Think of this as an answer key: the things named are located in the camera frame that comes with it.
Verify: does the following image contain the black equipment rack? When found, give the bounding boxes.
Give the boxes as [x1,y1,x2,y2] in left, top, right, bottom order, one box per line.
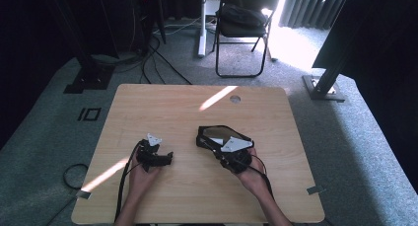
[129,0,167,56]

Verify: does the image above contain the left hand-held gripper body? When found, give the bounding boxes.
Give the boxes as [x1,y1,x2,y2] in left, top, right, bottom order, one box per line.
[141,132,166,173]

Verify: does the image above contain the black folding chair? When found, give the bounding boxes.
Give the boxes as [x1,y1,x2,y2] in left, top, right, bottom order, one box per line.
[215,0,282,79]

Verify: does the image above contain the black floor cables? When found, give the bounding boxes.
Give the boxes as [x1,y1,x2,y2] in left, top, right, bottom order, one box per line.
[139,18,193,86]

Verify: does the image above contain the left hand-held gripper cable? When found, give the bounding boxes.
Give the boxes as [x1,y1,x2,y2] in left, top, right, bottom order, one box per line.
[113,143,141,222]

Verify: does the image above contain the grey curtain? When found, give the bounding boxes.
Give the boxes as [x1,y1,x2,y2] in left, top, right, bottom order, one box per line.
[279,0,349,31]

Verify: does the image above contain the white metal stand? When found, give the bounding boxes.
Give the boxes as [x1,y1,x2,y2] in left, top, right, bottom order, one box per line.
[196,0,209,58]

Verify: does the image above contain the large black panel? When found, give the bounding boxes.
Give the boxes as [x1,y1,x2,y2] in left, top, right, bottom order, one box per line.
[311,0,418,89]

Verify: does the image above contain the black bag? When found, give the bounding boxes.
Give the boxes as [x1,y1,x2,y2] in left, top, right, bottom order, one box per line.
[218,3,269,30]

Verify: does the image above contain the hand-held gripper cable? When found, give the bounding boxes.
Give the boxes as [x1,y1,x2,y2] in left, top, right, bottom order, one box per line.
[113,143,141,222]
[249,155,275,200]

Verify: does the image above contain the person's left hand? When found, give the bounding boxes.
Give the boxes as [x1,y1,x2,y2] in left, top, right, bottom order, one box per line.
[127,160,162,200]

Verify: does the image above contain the metal stand with grey base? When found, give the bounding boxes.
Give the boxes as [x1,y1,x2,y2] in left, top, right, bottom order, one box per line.
[302,54,349,104]

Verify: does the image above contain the black stand with base plate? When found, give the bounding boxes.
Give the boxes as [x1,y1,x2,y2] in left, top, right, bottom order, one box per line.
[63,47,116,95]

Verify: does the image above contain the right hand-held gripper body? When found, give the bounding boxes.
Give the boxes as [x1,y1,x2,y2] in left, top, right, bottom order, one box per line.
[220,136,254,175]

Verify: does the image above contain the black pencil case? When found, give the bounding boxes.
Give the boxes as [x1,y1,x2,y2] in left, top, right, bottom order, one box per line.
[196,124,254,155]

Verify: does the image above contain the person's right hand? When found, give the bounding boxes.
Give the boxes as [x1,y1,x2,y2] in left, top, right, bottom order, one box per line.
[235,146,269,198]

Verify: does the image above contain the right hand-held gripper cable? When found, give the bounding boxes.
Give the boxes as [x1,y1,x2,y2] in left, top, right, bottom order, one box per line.
[249,155,275,200]

